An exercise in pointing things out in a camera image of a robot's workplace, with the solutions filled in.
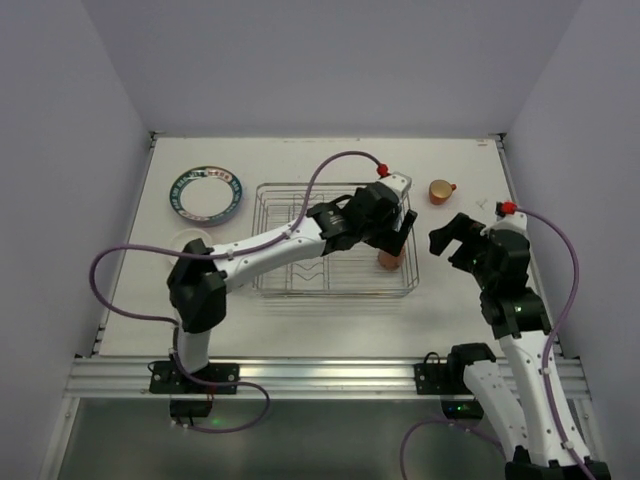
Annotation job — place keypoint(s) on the wire dish rack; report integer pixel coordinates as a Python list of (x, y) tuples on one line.
[(354, 273)]

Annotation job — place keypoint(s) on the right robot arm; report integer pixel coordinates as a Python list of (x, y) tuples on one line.
[(533, 422)]

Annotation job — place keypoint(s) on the aluminium rail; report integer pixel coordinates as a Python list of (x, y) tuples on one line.
[(283, 378)]

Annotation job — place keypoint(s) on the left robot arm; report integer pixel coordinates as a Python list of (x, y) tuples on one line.
[(203, 276)]

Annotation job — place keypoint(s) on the orange bowl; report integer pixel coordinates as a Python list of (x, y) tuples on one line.
[(183, 237)]

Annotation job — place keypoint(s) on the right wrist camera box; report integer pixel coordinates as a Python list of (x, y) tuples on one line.
[(508, 217)]

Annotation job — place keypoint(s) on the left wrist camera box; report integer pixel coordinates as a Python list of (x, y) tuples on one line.
[(397, 182)]

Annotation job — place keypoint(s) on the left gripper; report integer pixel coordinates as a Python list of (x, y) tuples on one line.
[(388, 232)]

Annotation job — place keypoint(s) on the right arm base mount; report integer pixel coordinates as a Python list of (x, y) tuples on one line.
[(436, 377)]

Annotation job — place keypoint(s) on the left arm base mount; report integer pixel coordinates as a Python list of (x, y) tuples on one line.
[(166, 379)]

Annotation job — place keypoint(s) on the green rimmed printed plate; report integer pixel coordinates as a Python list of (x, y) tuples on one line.
[(206, 195)]

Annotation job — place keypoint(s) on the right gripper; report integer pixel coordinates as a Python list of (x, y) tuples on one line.
[(461, 245)]

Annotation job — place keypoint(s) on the pink cup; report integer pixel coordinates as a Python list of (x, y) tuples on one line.
[(390, 262)]

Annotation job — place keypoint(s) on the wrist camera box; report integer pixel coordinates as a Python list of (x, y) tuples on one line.
[(508, 217), (397, 182)]

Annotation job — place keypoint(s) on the red orange cup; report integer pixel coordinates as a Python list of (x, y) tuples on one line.
[(440, 191)]

